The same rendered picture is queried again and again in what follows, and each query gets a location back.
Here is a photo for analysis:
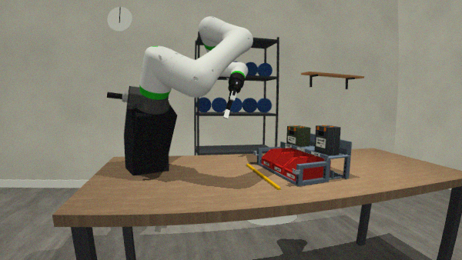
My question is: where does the yellow rail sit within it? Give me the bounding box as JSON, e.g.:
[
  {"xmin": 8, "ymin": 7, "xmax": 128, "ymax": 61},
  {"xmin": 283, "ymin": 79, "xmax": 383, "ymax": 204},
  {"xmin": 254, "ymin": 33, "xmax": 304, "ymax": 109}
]
[{"xmin": 246, "ymin": 164, "xmax": 281, "ymax": 190}]

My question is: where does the red open bin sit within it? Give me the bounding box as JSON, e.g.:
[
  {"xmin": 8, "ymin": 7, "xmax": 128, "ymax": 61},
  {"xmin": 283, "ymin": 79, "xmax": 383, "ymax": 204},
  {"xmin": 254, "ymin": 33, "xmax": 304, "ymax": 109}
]
[
  {"xmin": 273, "ymin": 152, "xmax": 315, "ymax": 175},
  {"xmin": 285, "ymin": 156, "xmax": 324, "ymax": 181},
  {"xmin": 263, "ymin": 148, "xmax": 299, "ymax": 168}
]

